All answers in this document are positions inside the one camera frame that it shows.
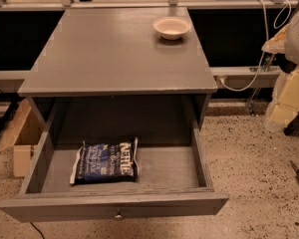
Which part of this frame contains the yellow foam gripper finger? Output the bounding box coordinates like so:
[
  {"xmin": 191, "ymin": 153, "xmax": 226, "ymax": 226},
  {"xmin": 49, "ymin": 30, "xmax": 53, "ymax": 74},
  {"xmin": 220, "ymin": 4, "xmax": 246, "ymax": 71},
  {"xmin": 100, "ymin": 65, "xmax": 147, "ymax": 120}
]
[{"xmin": 262, "ymin": 24, "xmax": 299, "ymax": 132}]

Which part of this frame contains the blue chip bag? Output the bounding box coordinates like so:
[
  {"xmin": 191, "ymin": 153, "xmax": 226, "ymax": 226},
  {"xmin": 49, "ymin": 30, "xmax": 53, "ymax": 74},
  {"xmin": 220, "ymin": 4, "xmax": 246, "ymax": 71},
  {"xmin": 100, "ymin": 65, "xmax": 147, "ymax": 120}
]
[{"xmin": 70, "ymin": 137, "xmax": 139, "ymax": 185}]

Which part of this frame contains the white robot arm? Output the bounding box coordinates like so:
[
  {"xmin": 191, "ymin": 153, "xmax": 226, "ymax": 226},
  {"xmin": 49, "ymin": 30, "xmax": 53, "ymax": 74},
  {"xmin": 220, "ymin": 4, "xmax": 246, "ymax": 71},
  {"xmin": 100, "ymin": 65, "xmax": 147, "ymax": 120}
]
[{"xmin": 262, "ymin": 11, "xmax": 299, "ymax": 132}]

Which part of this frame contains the grey open drawer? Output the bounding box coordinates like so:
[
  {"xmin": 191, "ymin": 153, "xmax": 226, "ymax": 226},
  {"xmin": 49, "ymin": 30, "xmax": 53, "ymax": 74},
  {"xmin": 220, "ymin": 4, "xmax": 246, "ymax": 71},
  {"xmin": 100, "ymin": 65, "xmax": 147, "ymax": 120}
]
[{"xmin": 0, "ymin": 96, "xmax": 228, "ymax": 222}]

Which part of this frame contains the grey cabinet with counter top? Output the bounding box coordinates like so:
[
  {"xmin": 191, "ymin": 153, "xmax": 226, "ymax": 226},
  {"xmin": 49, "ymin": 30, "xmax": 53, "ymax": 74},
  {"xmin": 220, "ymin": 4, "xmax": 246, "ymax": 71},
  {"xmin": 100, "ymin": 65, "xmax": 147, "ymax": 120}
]
[{"xmin": 19, "ymin": 8, "xmax": 216, "ymax": 145}]

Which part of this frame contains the round metal drawer knob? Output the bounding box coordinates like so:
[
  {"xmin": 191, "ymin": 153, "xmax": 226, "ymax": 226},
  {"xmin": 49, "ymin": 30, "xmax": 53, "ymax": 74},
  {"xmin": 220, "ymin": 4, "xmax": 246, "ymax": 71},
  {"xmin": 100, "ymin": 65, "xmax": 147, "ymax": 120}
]
[{"xmin": 114, "ymin": 210, "xmax": 124, "ymax": 221}]

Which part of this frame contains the white paper bowl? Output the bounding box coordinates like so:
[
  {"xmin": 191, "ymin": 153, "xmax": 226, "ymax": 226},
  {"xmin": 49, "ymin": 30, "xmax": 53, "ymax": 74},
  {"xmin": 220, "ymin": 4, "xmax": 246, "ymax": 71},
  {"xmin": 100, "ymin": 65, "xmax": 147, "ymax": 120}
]
[{"xmin": 152, "ymin": 17, "xmax": 191, "ymax": 41}]

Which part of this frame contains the wooden box on floor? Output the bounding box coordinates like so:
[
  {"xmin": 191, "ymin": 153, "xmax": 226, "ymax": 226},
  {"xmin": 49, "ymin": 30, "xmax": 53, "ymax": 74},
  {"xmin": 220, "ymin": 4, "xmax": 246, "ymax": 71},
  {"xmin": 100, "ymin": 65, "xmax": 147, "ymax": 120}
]
[{"xmin": 0, "ymin": 100, "xmax": 43, "ymax": 177}]

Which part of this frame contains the grey metal rail shelf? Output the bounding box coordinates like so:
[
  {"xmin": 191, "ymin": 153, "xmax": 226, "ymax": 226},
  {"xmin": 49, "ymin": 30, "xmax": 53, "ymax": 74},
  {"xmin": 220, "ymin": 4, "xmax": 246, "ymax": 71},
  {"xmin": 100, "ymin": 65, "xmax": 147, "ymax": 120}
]
[{"xmin": 0, "ymin": 66, "xmax": 281, "ymax": 93}]

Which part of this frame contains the white cable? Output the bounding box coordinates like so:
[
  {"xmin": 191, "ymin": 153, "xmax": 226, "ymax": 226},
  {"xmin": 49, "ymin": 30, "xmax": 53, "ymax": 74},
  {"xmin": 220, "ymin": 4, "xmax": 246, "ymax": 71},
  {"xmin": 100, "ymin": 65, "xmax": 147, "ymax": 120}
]
[{"xmin": 218, "ymin": 0, "xmax": 293, "ymax": 93}]

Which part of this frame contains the black floor cable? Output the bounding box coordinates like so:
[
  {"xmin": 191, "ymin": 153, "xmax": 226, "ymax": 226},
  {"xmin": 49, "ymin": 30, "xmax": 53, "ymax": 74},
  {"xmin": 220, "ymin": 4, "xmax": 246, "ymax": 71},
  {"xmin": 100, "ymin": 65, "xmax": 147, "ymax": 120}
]
[{"xmin": 30, "ymin": 221, "xmax": 46, "ymax": 239}]

